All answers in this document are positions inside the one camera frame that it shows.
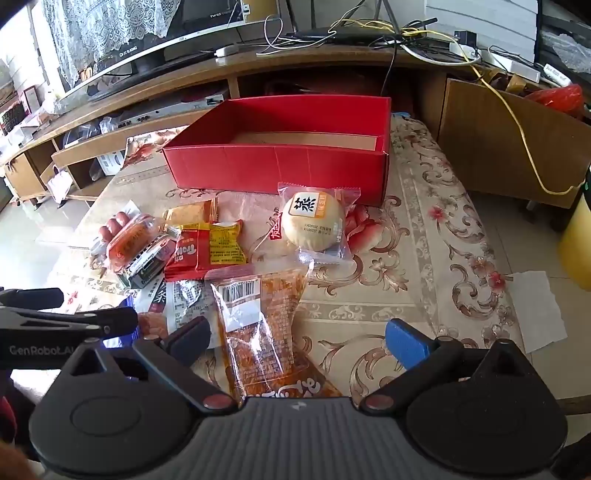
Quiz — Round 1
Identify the black white snack packet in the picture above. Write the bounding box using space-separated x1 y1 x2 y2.
115 249 169 289

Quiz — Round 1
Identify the silver disc player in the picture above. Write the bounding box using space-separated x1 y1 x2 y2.
111 92 227 130

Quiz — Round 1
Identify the white lace cloth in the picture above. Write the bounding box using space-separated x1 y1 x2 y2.
41 0 185 88

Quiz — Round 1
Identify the white spicy strip packet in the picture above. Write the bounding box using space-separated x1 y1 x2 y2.
139 281 174 319

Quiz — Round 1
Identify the large clear spicy strip packet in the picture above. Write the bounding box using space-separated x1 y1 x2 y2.
205 270 342 407

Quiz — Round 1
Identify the round bun packet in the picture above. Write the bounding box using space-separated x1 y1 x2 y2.
277 181 362 268

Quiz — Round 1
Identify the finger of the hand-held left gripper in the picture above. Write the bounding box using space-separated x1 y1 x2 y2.
0 307 139 337
0 288 64 311

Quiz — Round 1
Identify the thin white cable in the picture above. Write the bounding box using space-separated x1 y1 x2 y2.
256 18 287 55

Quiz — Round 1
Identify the yellow bin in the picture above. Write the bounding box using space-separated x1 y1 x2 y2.
558 194 591 280

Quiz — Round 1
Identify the black router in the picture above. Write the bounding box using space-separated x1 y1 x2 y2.
295 18 439 47

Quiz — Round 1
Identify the black cable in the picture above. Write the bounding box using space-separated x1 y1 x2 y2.
381 44 398 95

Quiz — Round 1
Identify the red yellow snack packet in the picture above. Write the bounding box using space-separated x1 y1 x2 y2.
164 220 249 282

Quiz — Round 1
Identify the wooden television stand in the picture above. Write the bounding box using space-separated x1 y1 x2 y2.
0 23 591 217

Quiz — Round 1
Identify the white slatted panel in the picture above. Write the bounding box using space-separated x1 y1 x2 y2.
425 0 539 51

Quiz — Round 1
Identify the brown board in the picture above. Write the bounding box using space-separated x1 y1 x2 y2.
245 0 282 24

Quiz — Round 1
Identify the crumpled brown tape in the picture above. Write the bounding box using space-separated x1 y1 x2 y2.
489 69 527 93

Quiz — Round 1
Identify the bubble wrap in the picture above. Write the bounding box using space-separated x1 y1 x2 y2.
540 32 591 70

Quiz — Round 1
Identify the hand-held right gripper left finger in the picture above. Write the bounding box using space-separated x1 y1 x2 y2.
62 316 237 414

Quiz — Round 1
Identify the white paper sheet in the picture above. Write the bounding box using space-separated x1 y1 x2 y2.
505 271 568 354

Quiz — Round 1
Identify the television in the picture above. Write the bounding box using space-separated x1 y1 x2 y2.
58 0 247 103

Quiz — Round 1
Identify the white crumpled packet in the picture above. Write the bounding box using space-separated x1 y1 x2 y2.
168 281 213 335

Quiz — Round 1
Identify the clear sausage packet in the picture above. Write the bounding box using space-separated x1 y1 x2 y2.
95 210 181 275

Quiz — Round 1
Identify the red cardboard box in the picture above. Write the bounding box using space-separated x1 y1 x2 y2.
161 95 392 207

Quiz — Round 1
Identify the yellow cable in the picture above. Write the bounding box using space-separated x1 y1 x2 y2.
328 4 587 197

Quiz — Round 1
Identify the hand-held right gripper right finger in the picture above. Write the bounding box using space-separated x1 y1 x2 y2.
360 318 534 413

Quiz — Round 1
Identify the thick white cable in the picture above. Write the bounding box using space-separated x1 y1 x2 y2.
402 41 481 68

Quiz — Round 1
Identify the red plastic bag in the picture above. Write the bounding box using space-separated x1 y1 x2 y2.
526 84 585 112

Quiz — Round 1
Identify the white power strip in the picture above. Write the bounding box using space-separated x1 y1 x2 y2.
450 41 541 84

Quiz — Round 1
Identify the small orange packet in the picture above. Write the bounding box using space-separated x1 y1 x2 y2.
163 198 219 228

